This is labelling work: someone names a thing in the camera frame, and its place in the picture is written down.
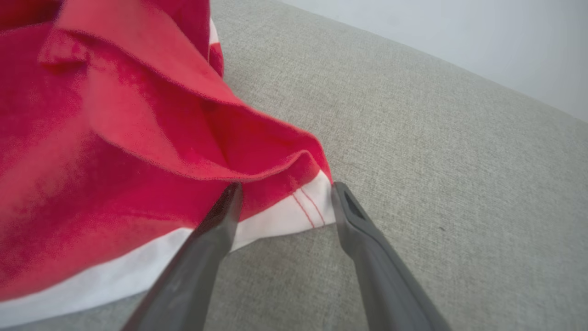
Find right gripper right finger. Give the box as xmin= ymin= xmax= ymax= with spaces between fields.
xmin=331 ymin=182 xmax=453 ymax=331

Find grey fabric sofa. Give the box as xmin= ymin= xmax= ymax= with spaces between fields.
xmin=0 ymin=0 xmax=588 ymax=331

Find red shorts with white stripe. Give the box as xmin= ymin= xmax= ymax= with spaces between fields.
xmin=0 ymin=0 xmax=336 ymax=329

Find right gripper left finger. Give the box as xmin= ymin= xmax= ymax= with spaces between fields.
xmin=121 ymin=182 xmax=244 ymax=331

